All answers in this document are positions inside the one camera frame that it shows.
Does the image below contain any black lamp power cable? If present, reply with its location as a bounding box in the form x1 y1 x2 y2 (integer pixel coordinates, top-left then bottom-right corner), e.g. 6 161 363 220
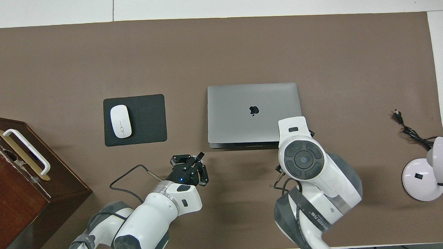
392 109 435 151

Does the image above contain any white computer mouse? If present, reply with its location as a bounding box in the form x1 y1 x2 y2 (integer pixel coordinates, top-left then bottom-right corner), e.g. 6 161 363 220
110 104 133 139

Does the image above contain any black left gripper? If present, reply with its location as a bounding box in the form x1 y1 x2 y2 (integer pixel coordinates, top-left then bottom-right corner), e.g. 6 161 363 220
166 151 210 189

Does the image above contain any dark brown wooden box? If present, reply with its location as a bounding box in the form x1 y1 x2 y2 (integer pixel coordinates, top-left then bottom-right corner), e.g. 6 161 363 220
0 111 95 249

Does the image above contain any white desk lamp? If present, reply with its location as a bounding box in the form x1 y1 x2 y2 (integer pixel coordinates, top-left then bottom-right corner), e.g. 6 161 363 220
400 136 443 203

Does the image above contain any black mouse pad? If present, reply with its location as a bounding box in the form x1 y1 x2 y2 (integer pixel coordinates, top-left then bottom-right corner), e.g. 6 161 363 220
103 94 168 147

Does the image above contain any gold handle plate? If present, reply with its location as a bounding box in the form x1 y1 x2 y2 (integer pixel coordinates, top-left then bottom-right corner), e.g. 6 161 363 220
0 127 51 183

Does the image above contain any grey apple laptop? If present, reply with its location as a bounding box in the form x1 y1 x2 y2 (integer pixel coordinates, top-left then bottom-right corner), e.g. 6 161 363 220
206 82 304 151

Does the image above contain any brown table mat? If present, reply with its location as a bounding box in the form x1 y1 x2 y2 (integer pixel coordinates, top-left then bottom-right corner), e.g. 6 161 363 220
0 10 443 249

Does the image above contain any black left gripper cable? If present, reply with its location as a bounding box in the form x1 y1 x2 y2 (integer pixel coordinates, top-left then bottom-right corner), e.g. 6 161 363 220
108 163 173 205

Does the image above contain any white box handle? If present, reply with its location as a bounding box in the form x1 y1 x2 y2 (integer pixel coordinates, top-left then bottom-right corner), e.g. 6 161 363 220
3 127 52 177

